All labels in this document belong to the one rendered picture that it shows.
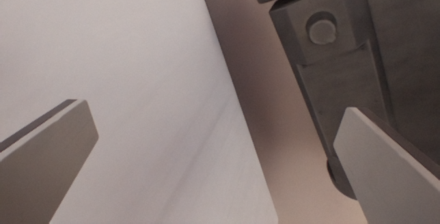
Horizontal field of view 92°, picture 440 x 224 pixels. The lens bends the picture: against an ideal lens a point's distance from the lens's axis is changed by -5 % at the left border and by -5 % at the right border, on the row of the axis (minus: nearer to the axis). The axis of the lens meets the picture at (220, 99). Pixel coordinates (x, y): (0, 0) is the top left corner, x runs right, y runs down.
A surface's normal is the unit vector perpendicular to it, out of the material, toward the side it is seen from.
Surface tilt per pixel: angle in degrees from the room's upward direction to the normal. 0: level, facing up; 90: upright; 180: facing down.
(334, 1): 0
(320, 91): 0
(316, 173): 0
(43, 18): 90
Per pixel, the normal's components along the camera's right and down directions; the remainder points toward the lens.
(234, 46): -0.31, 0.52
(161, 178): 0.90, -0.12
